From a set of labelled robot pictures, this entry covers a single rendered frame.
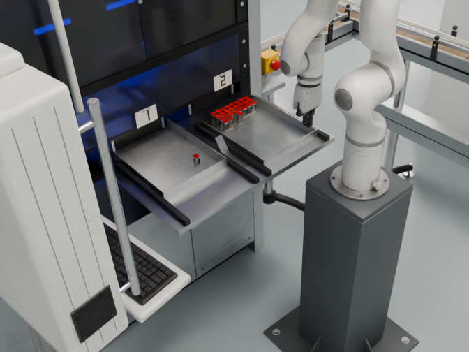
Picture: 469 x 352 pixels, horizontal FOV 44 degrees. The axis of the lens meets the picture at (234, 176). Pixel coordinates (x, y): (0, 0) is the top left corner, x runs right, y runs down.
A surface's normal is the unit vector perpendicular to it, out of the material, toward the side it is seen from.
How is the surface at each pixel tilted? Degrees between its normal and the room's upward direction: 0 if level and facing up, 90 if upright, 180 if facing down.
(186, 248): 90
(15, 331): 90
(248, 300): 0
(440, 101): 90
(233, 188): 0
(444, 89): 90
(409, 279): 0
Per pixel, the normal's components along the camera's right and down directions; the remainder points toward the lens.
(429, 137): -0.76, 0.43
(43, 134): 0.75, 0.39
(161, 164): -0.04, -0.77
